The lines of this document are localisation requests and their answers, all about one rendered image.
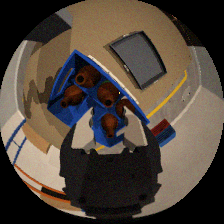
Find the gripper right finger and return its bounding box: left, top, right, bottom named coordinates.
left=122, top=106, right=163, bottom=174

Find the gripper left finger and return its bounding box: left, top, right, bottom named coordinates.
left=59, top=107, right=96, bottom=177

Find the blue divided crate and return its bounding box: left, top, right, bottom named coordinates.
left=47, top=49, right=150, bottom=148

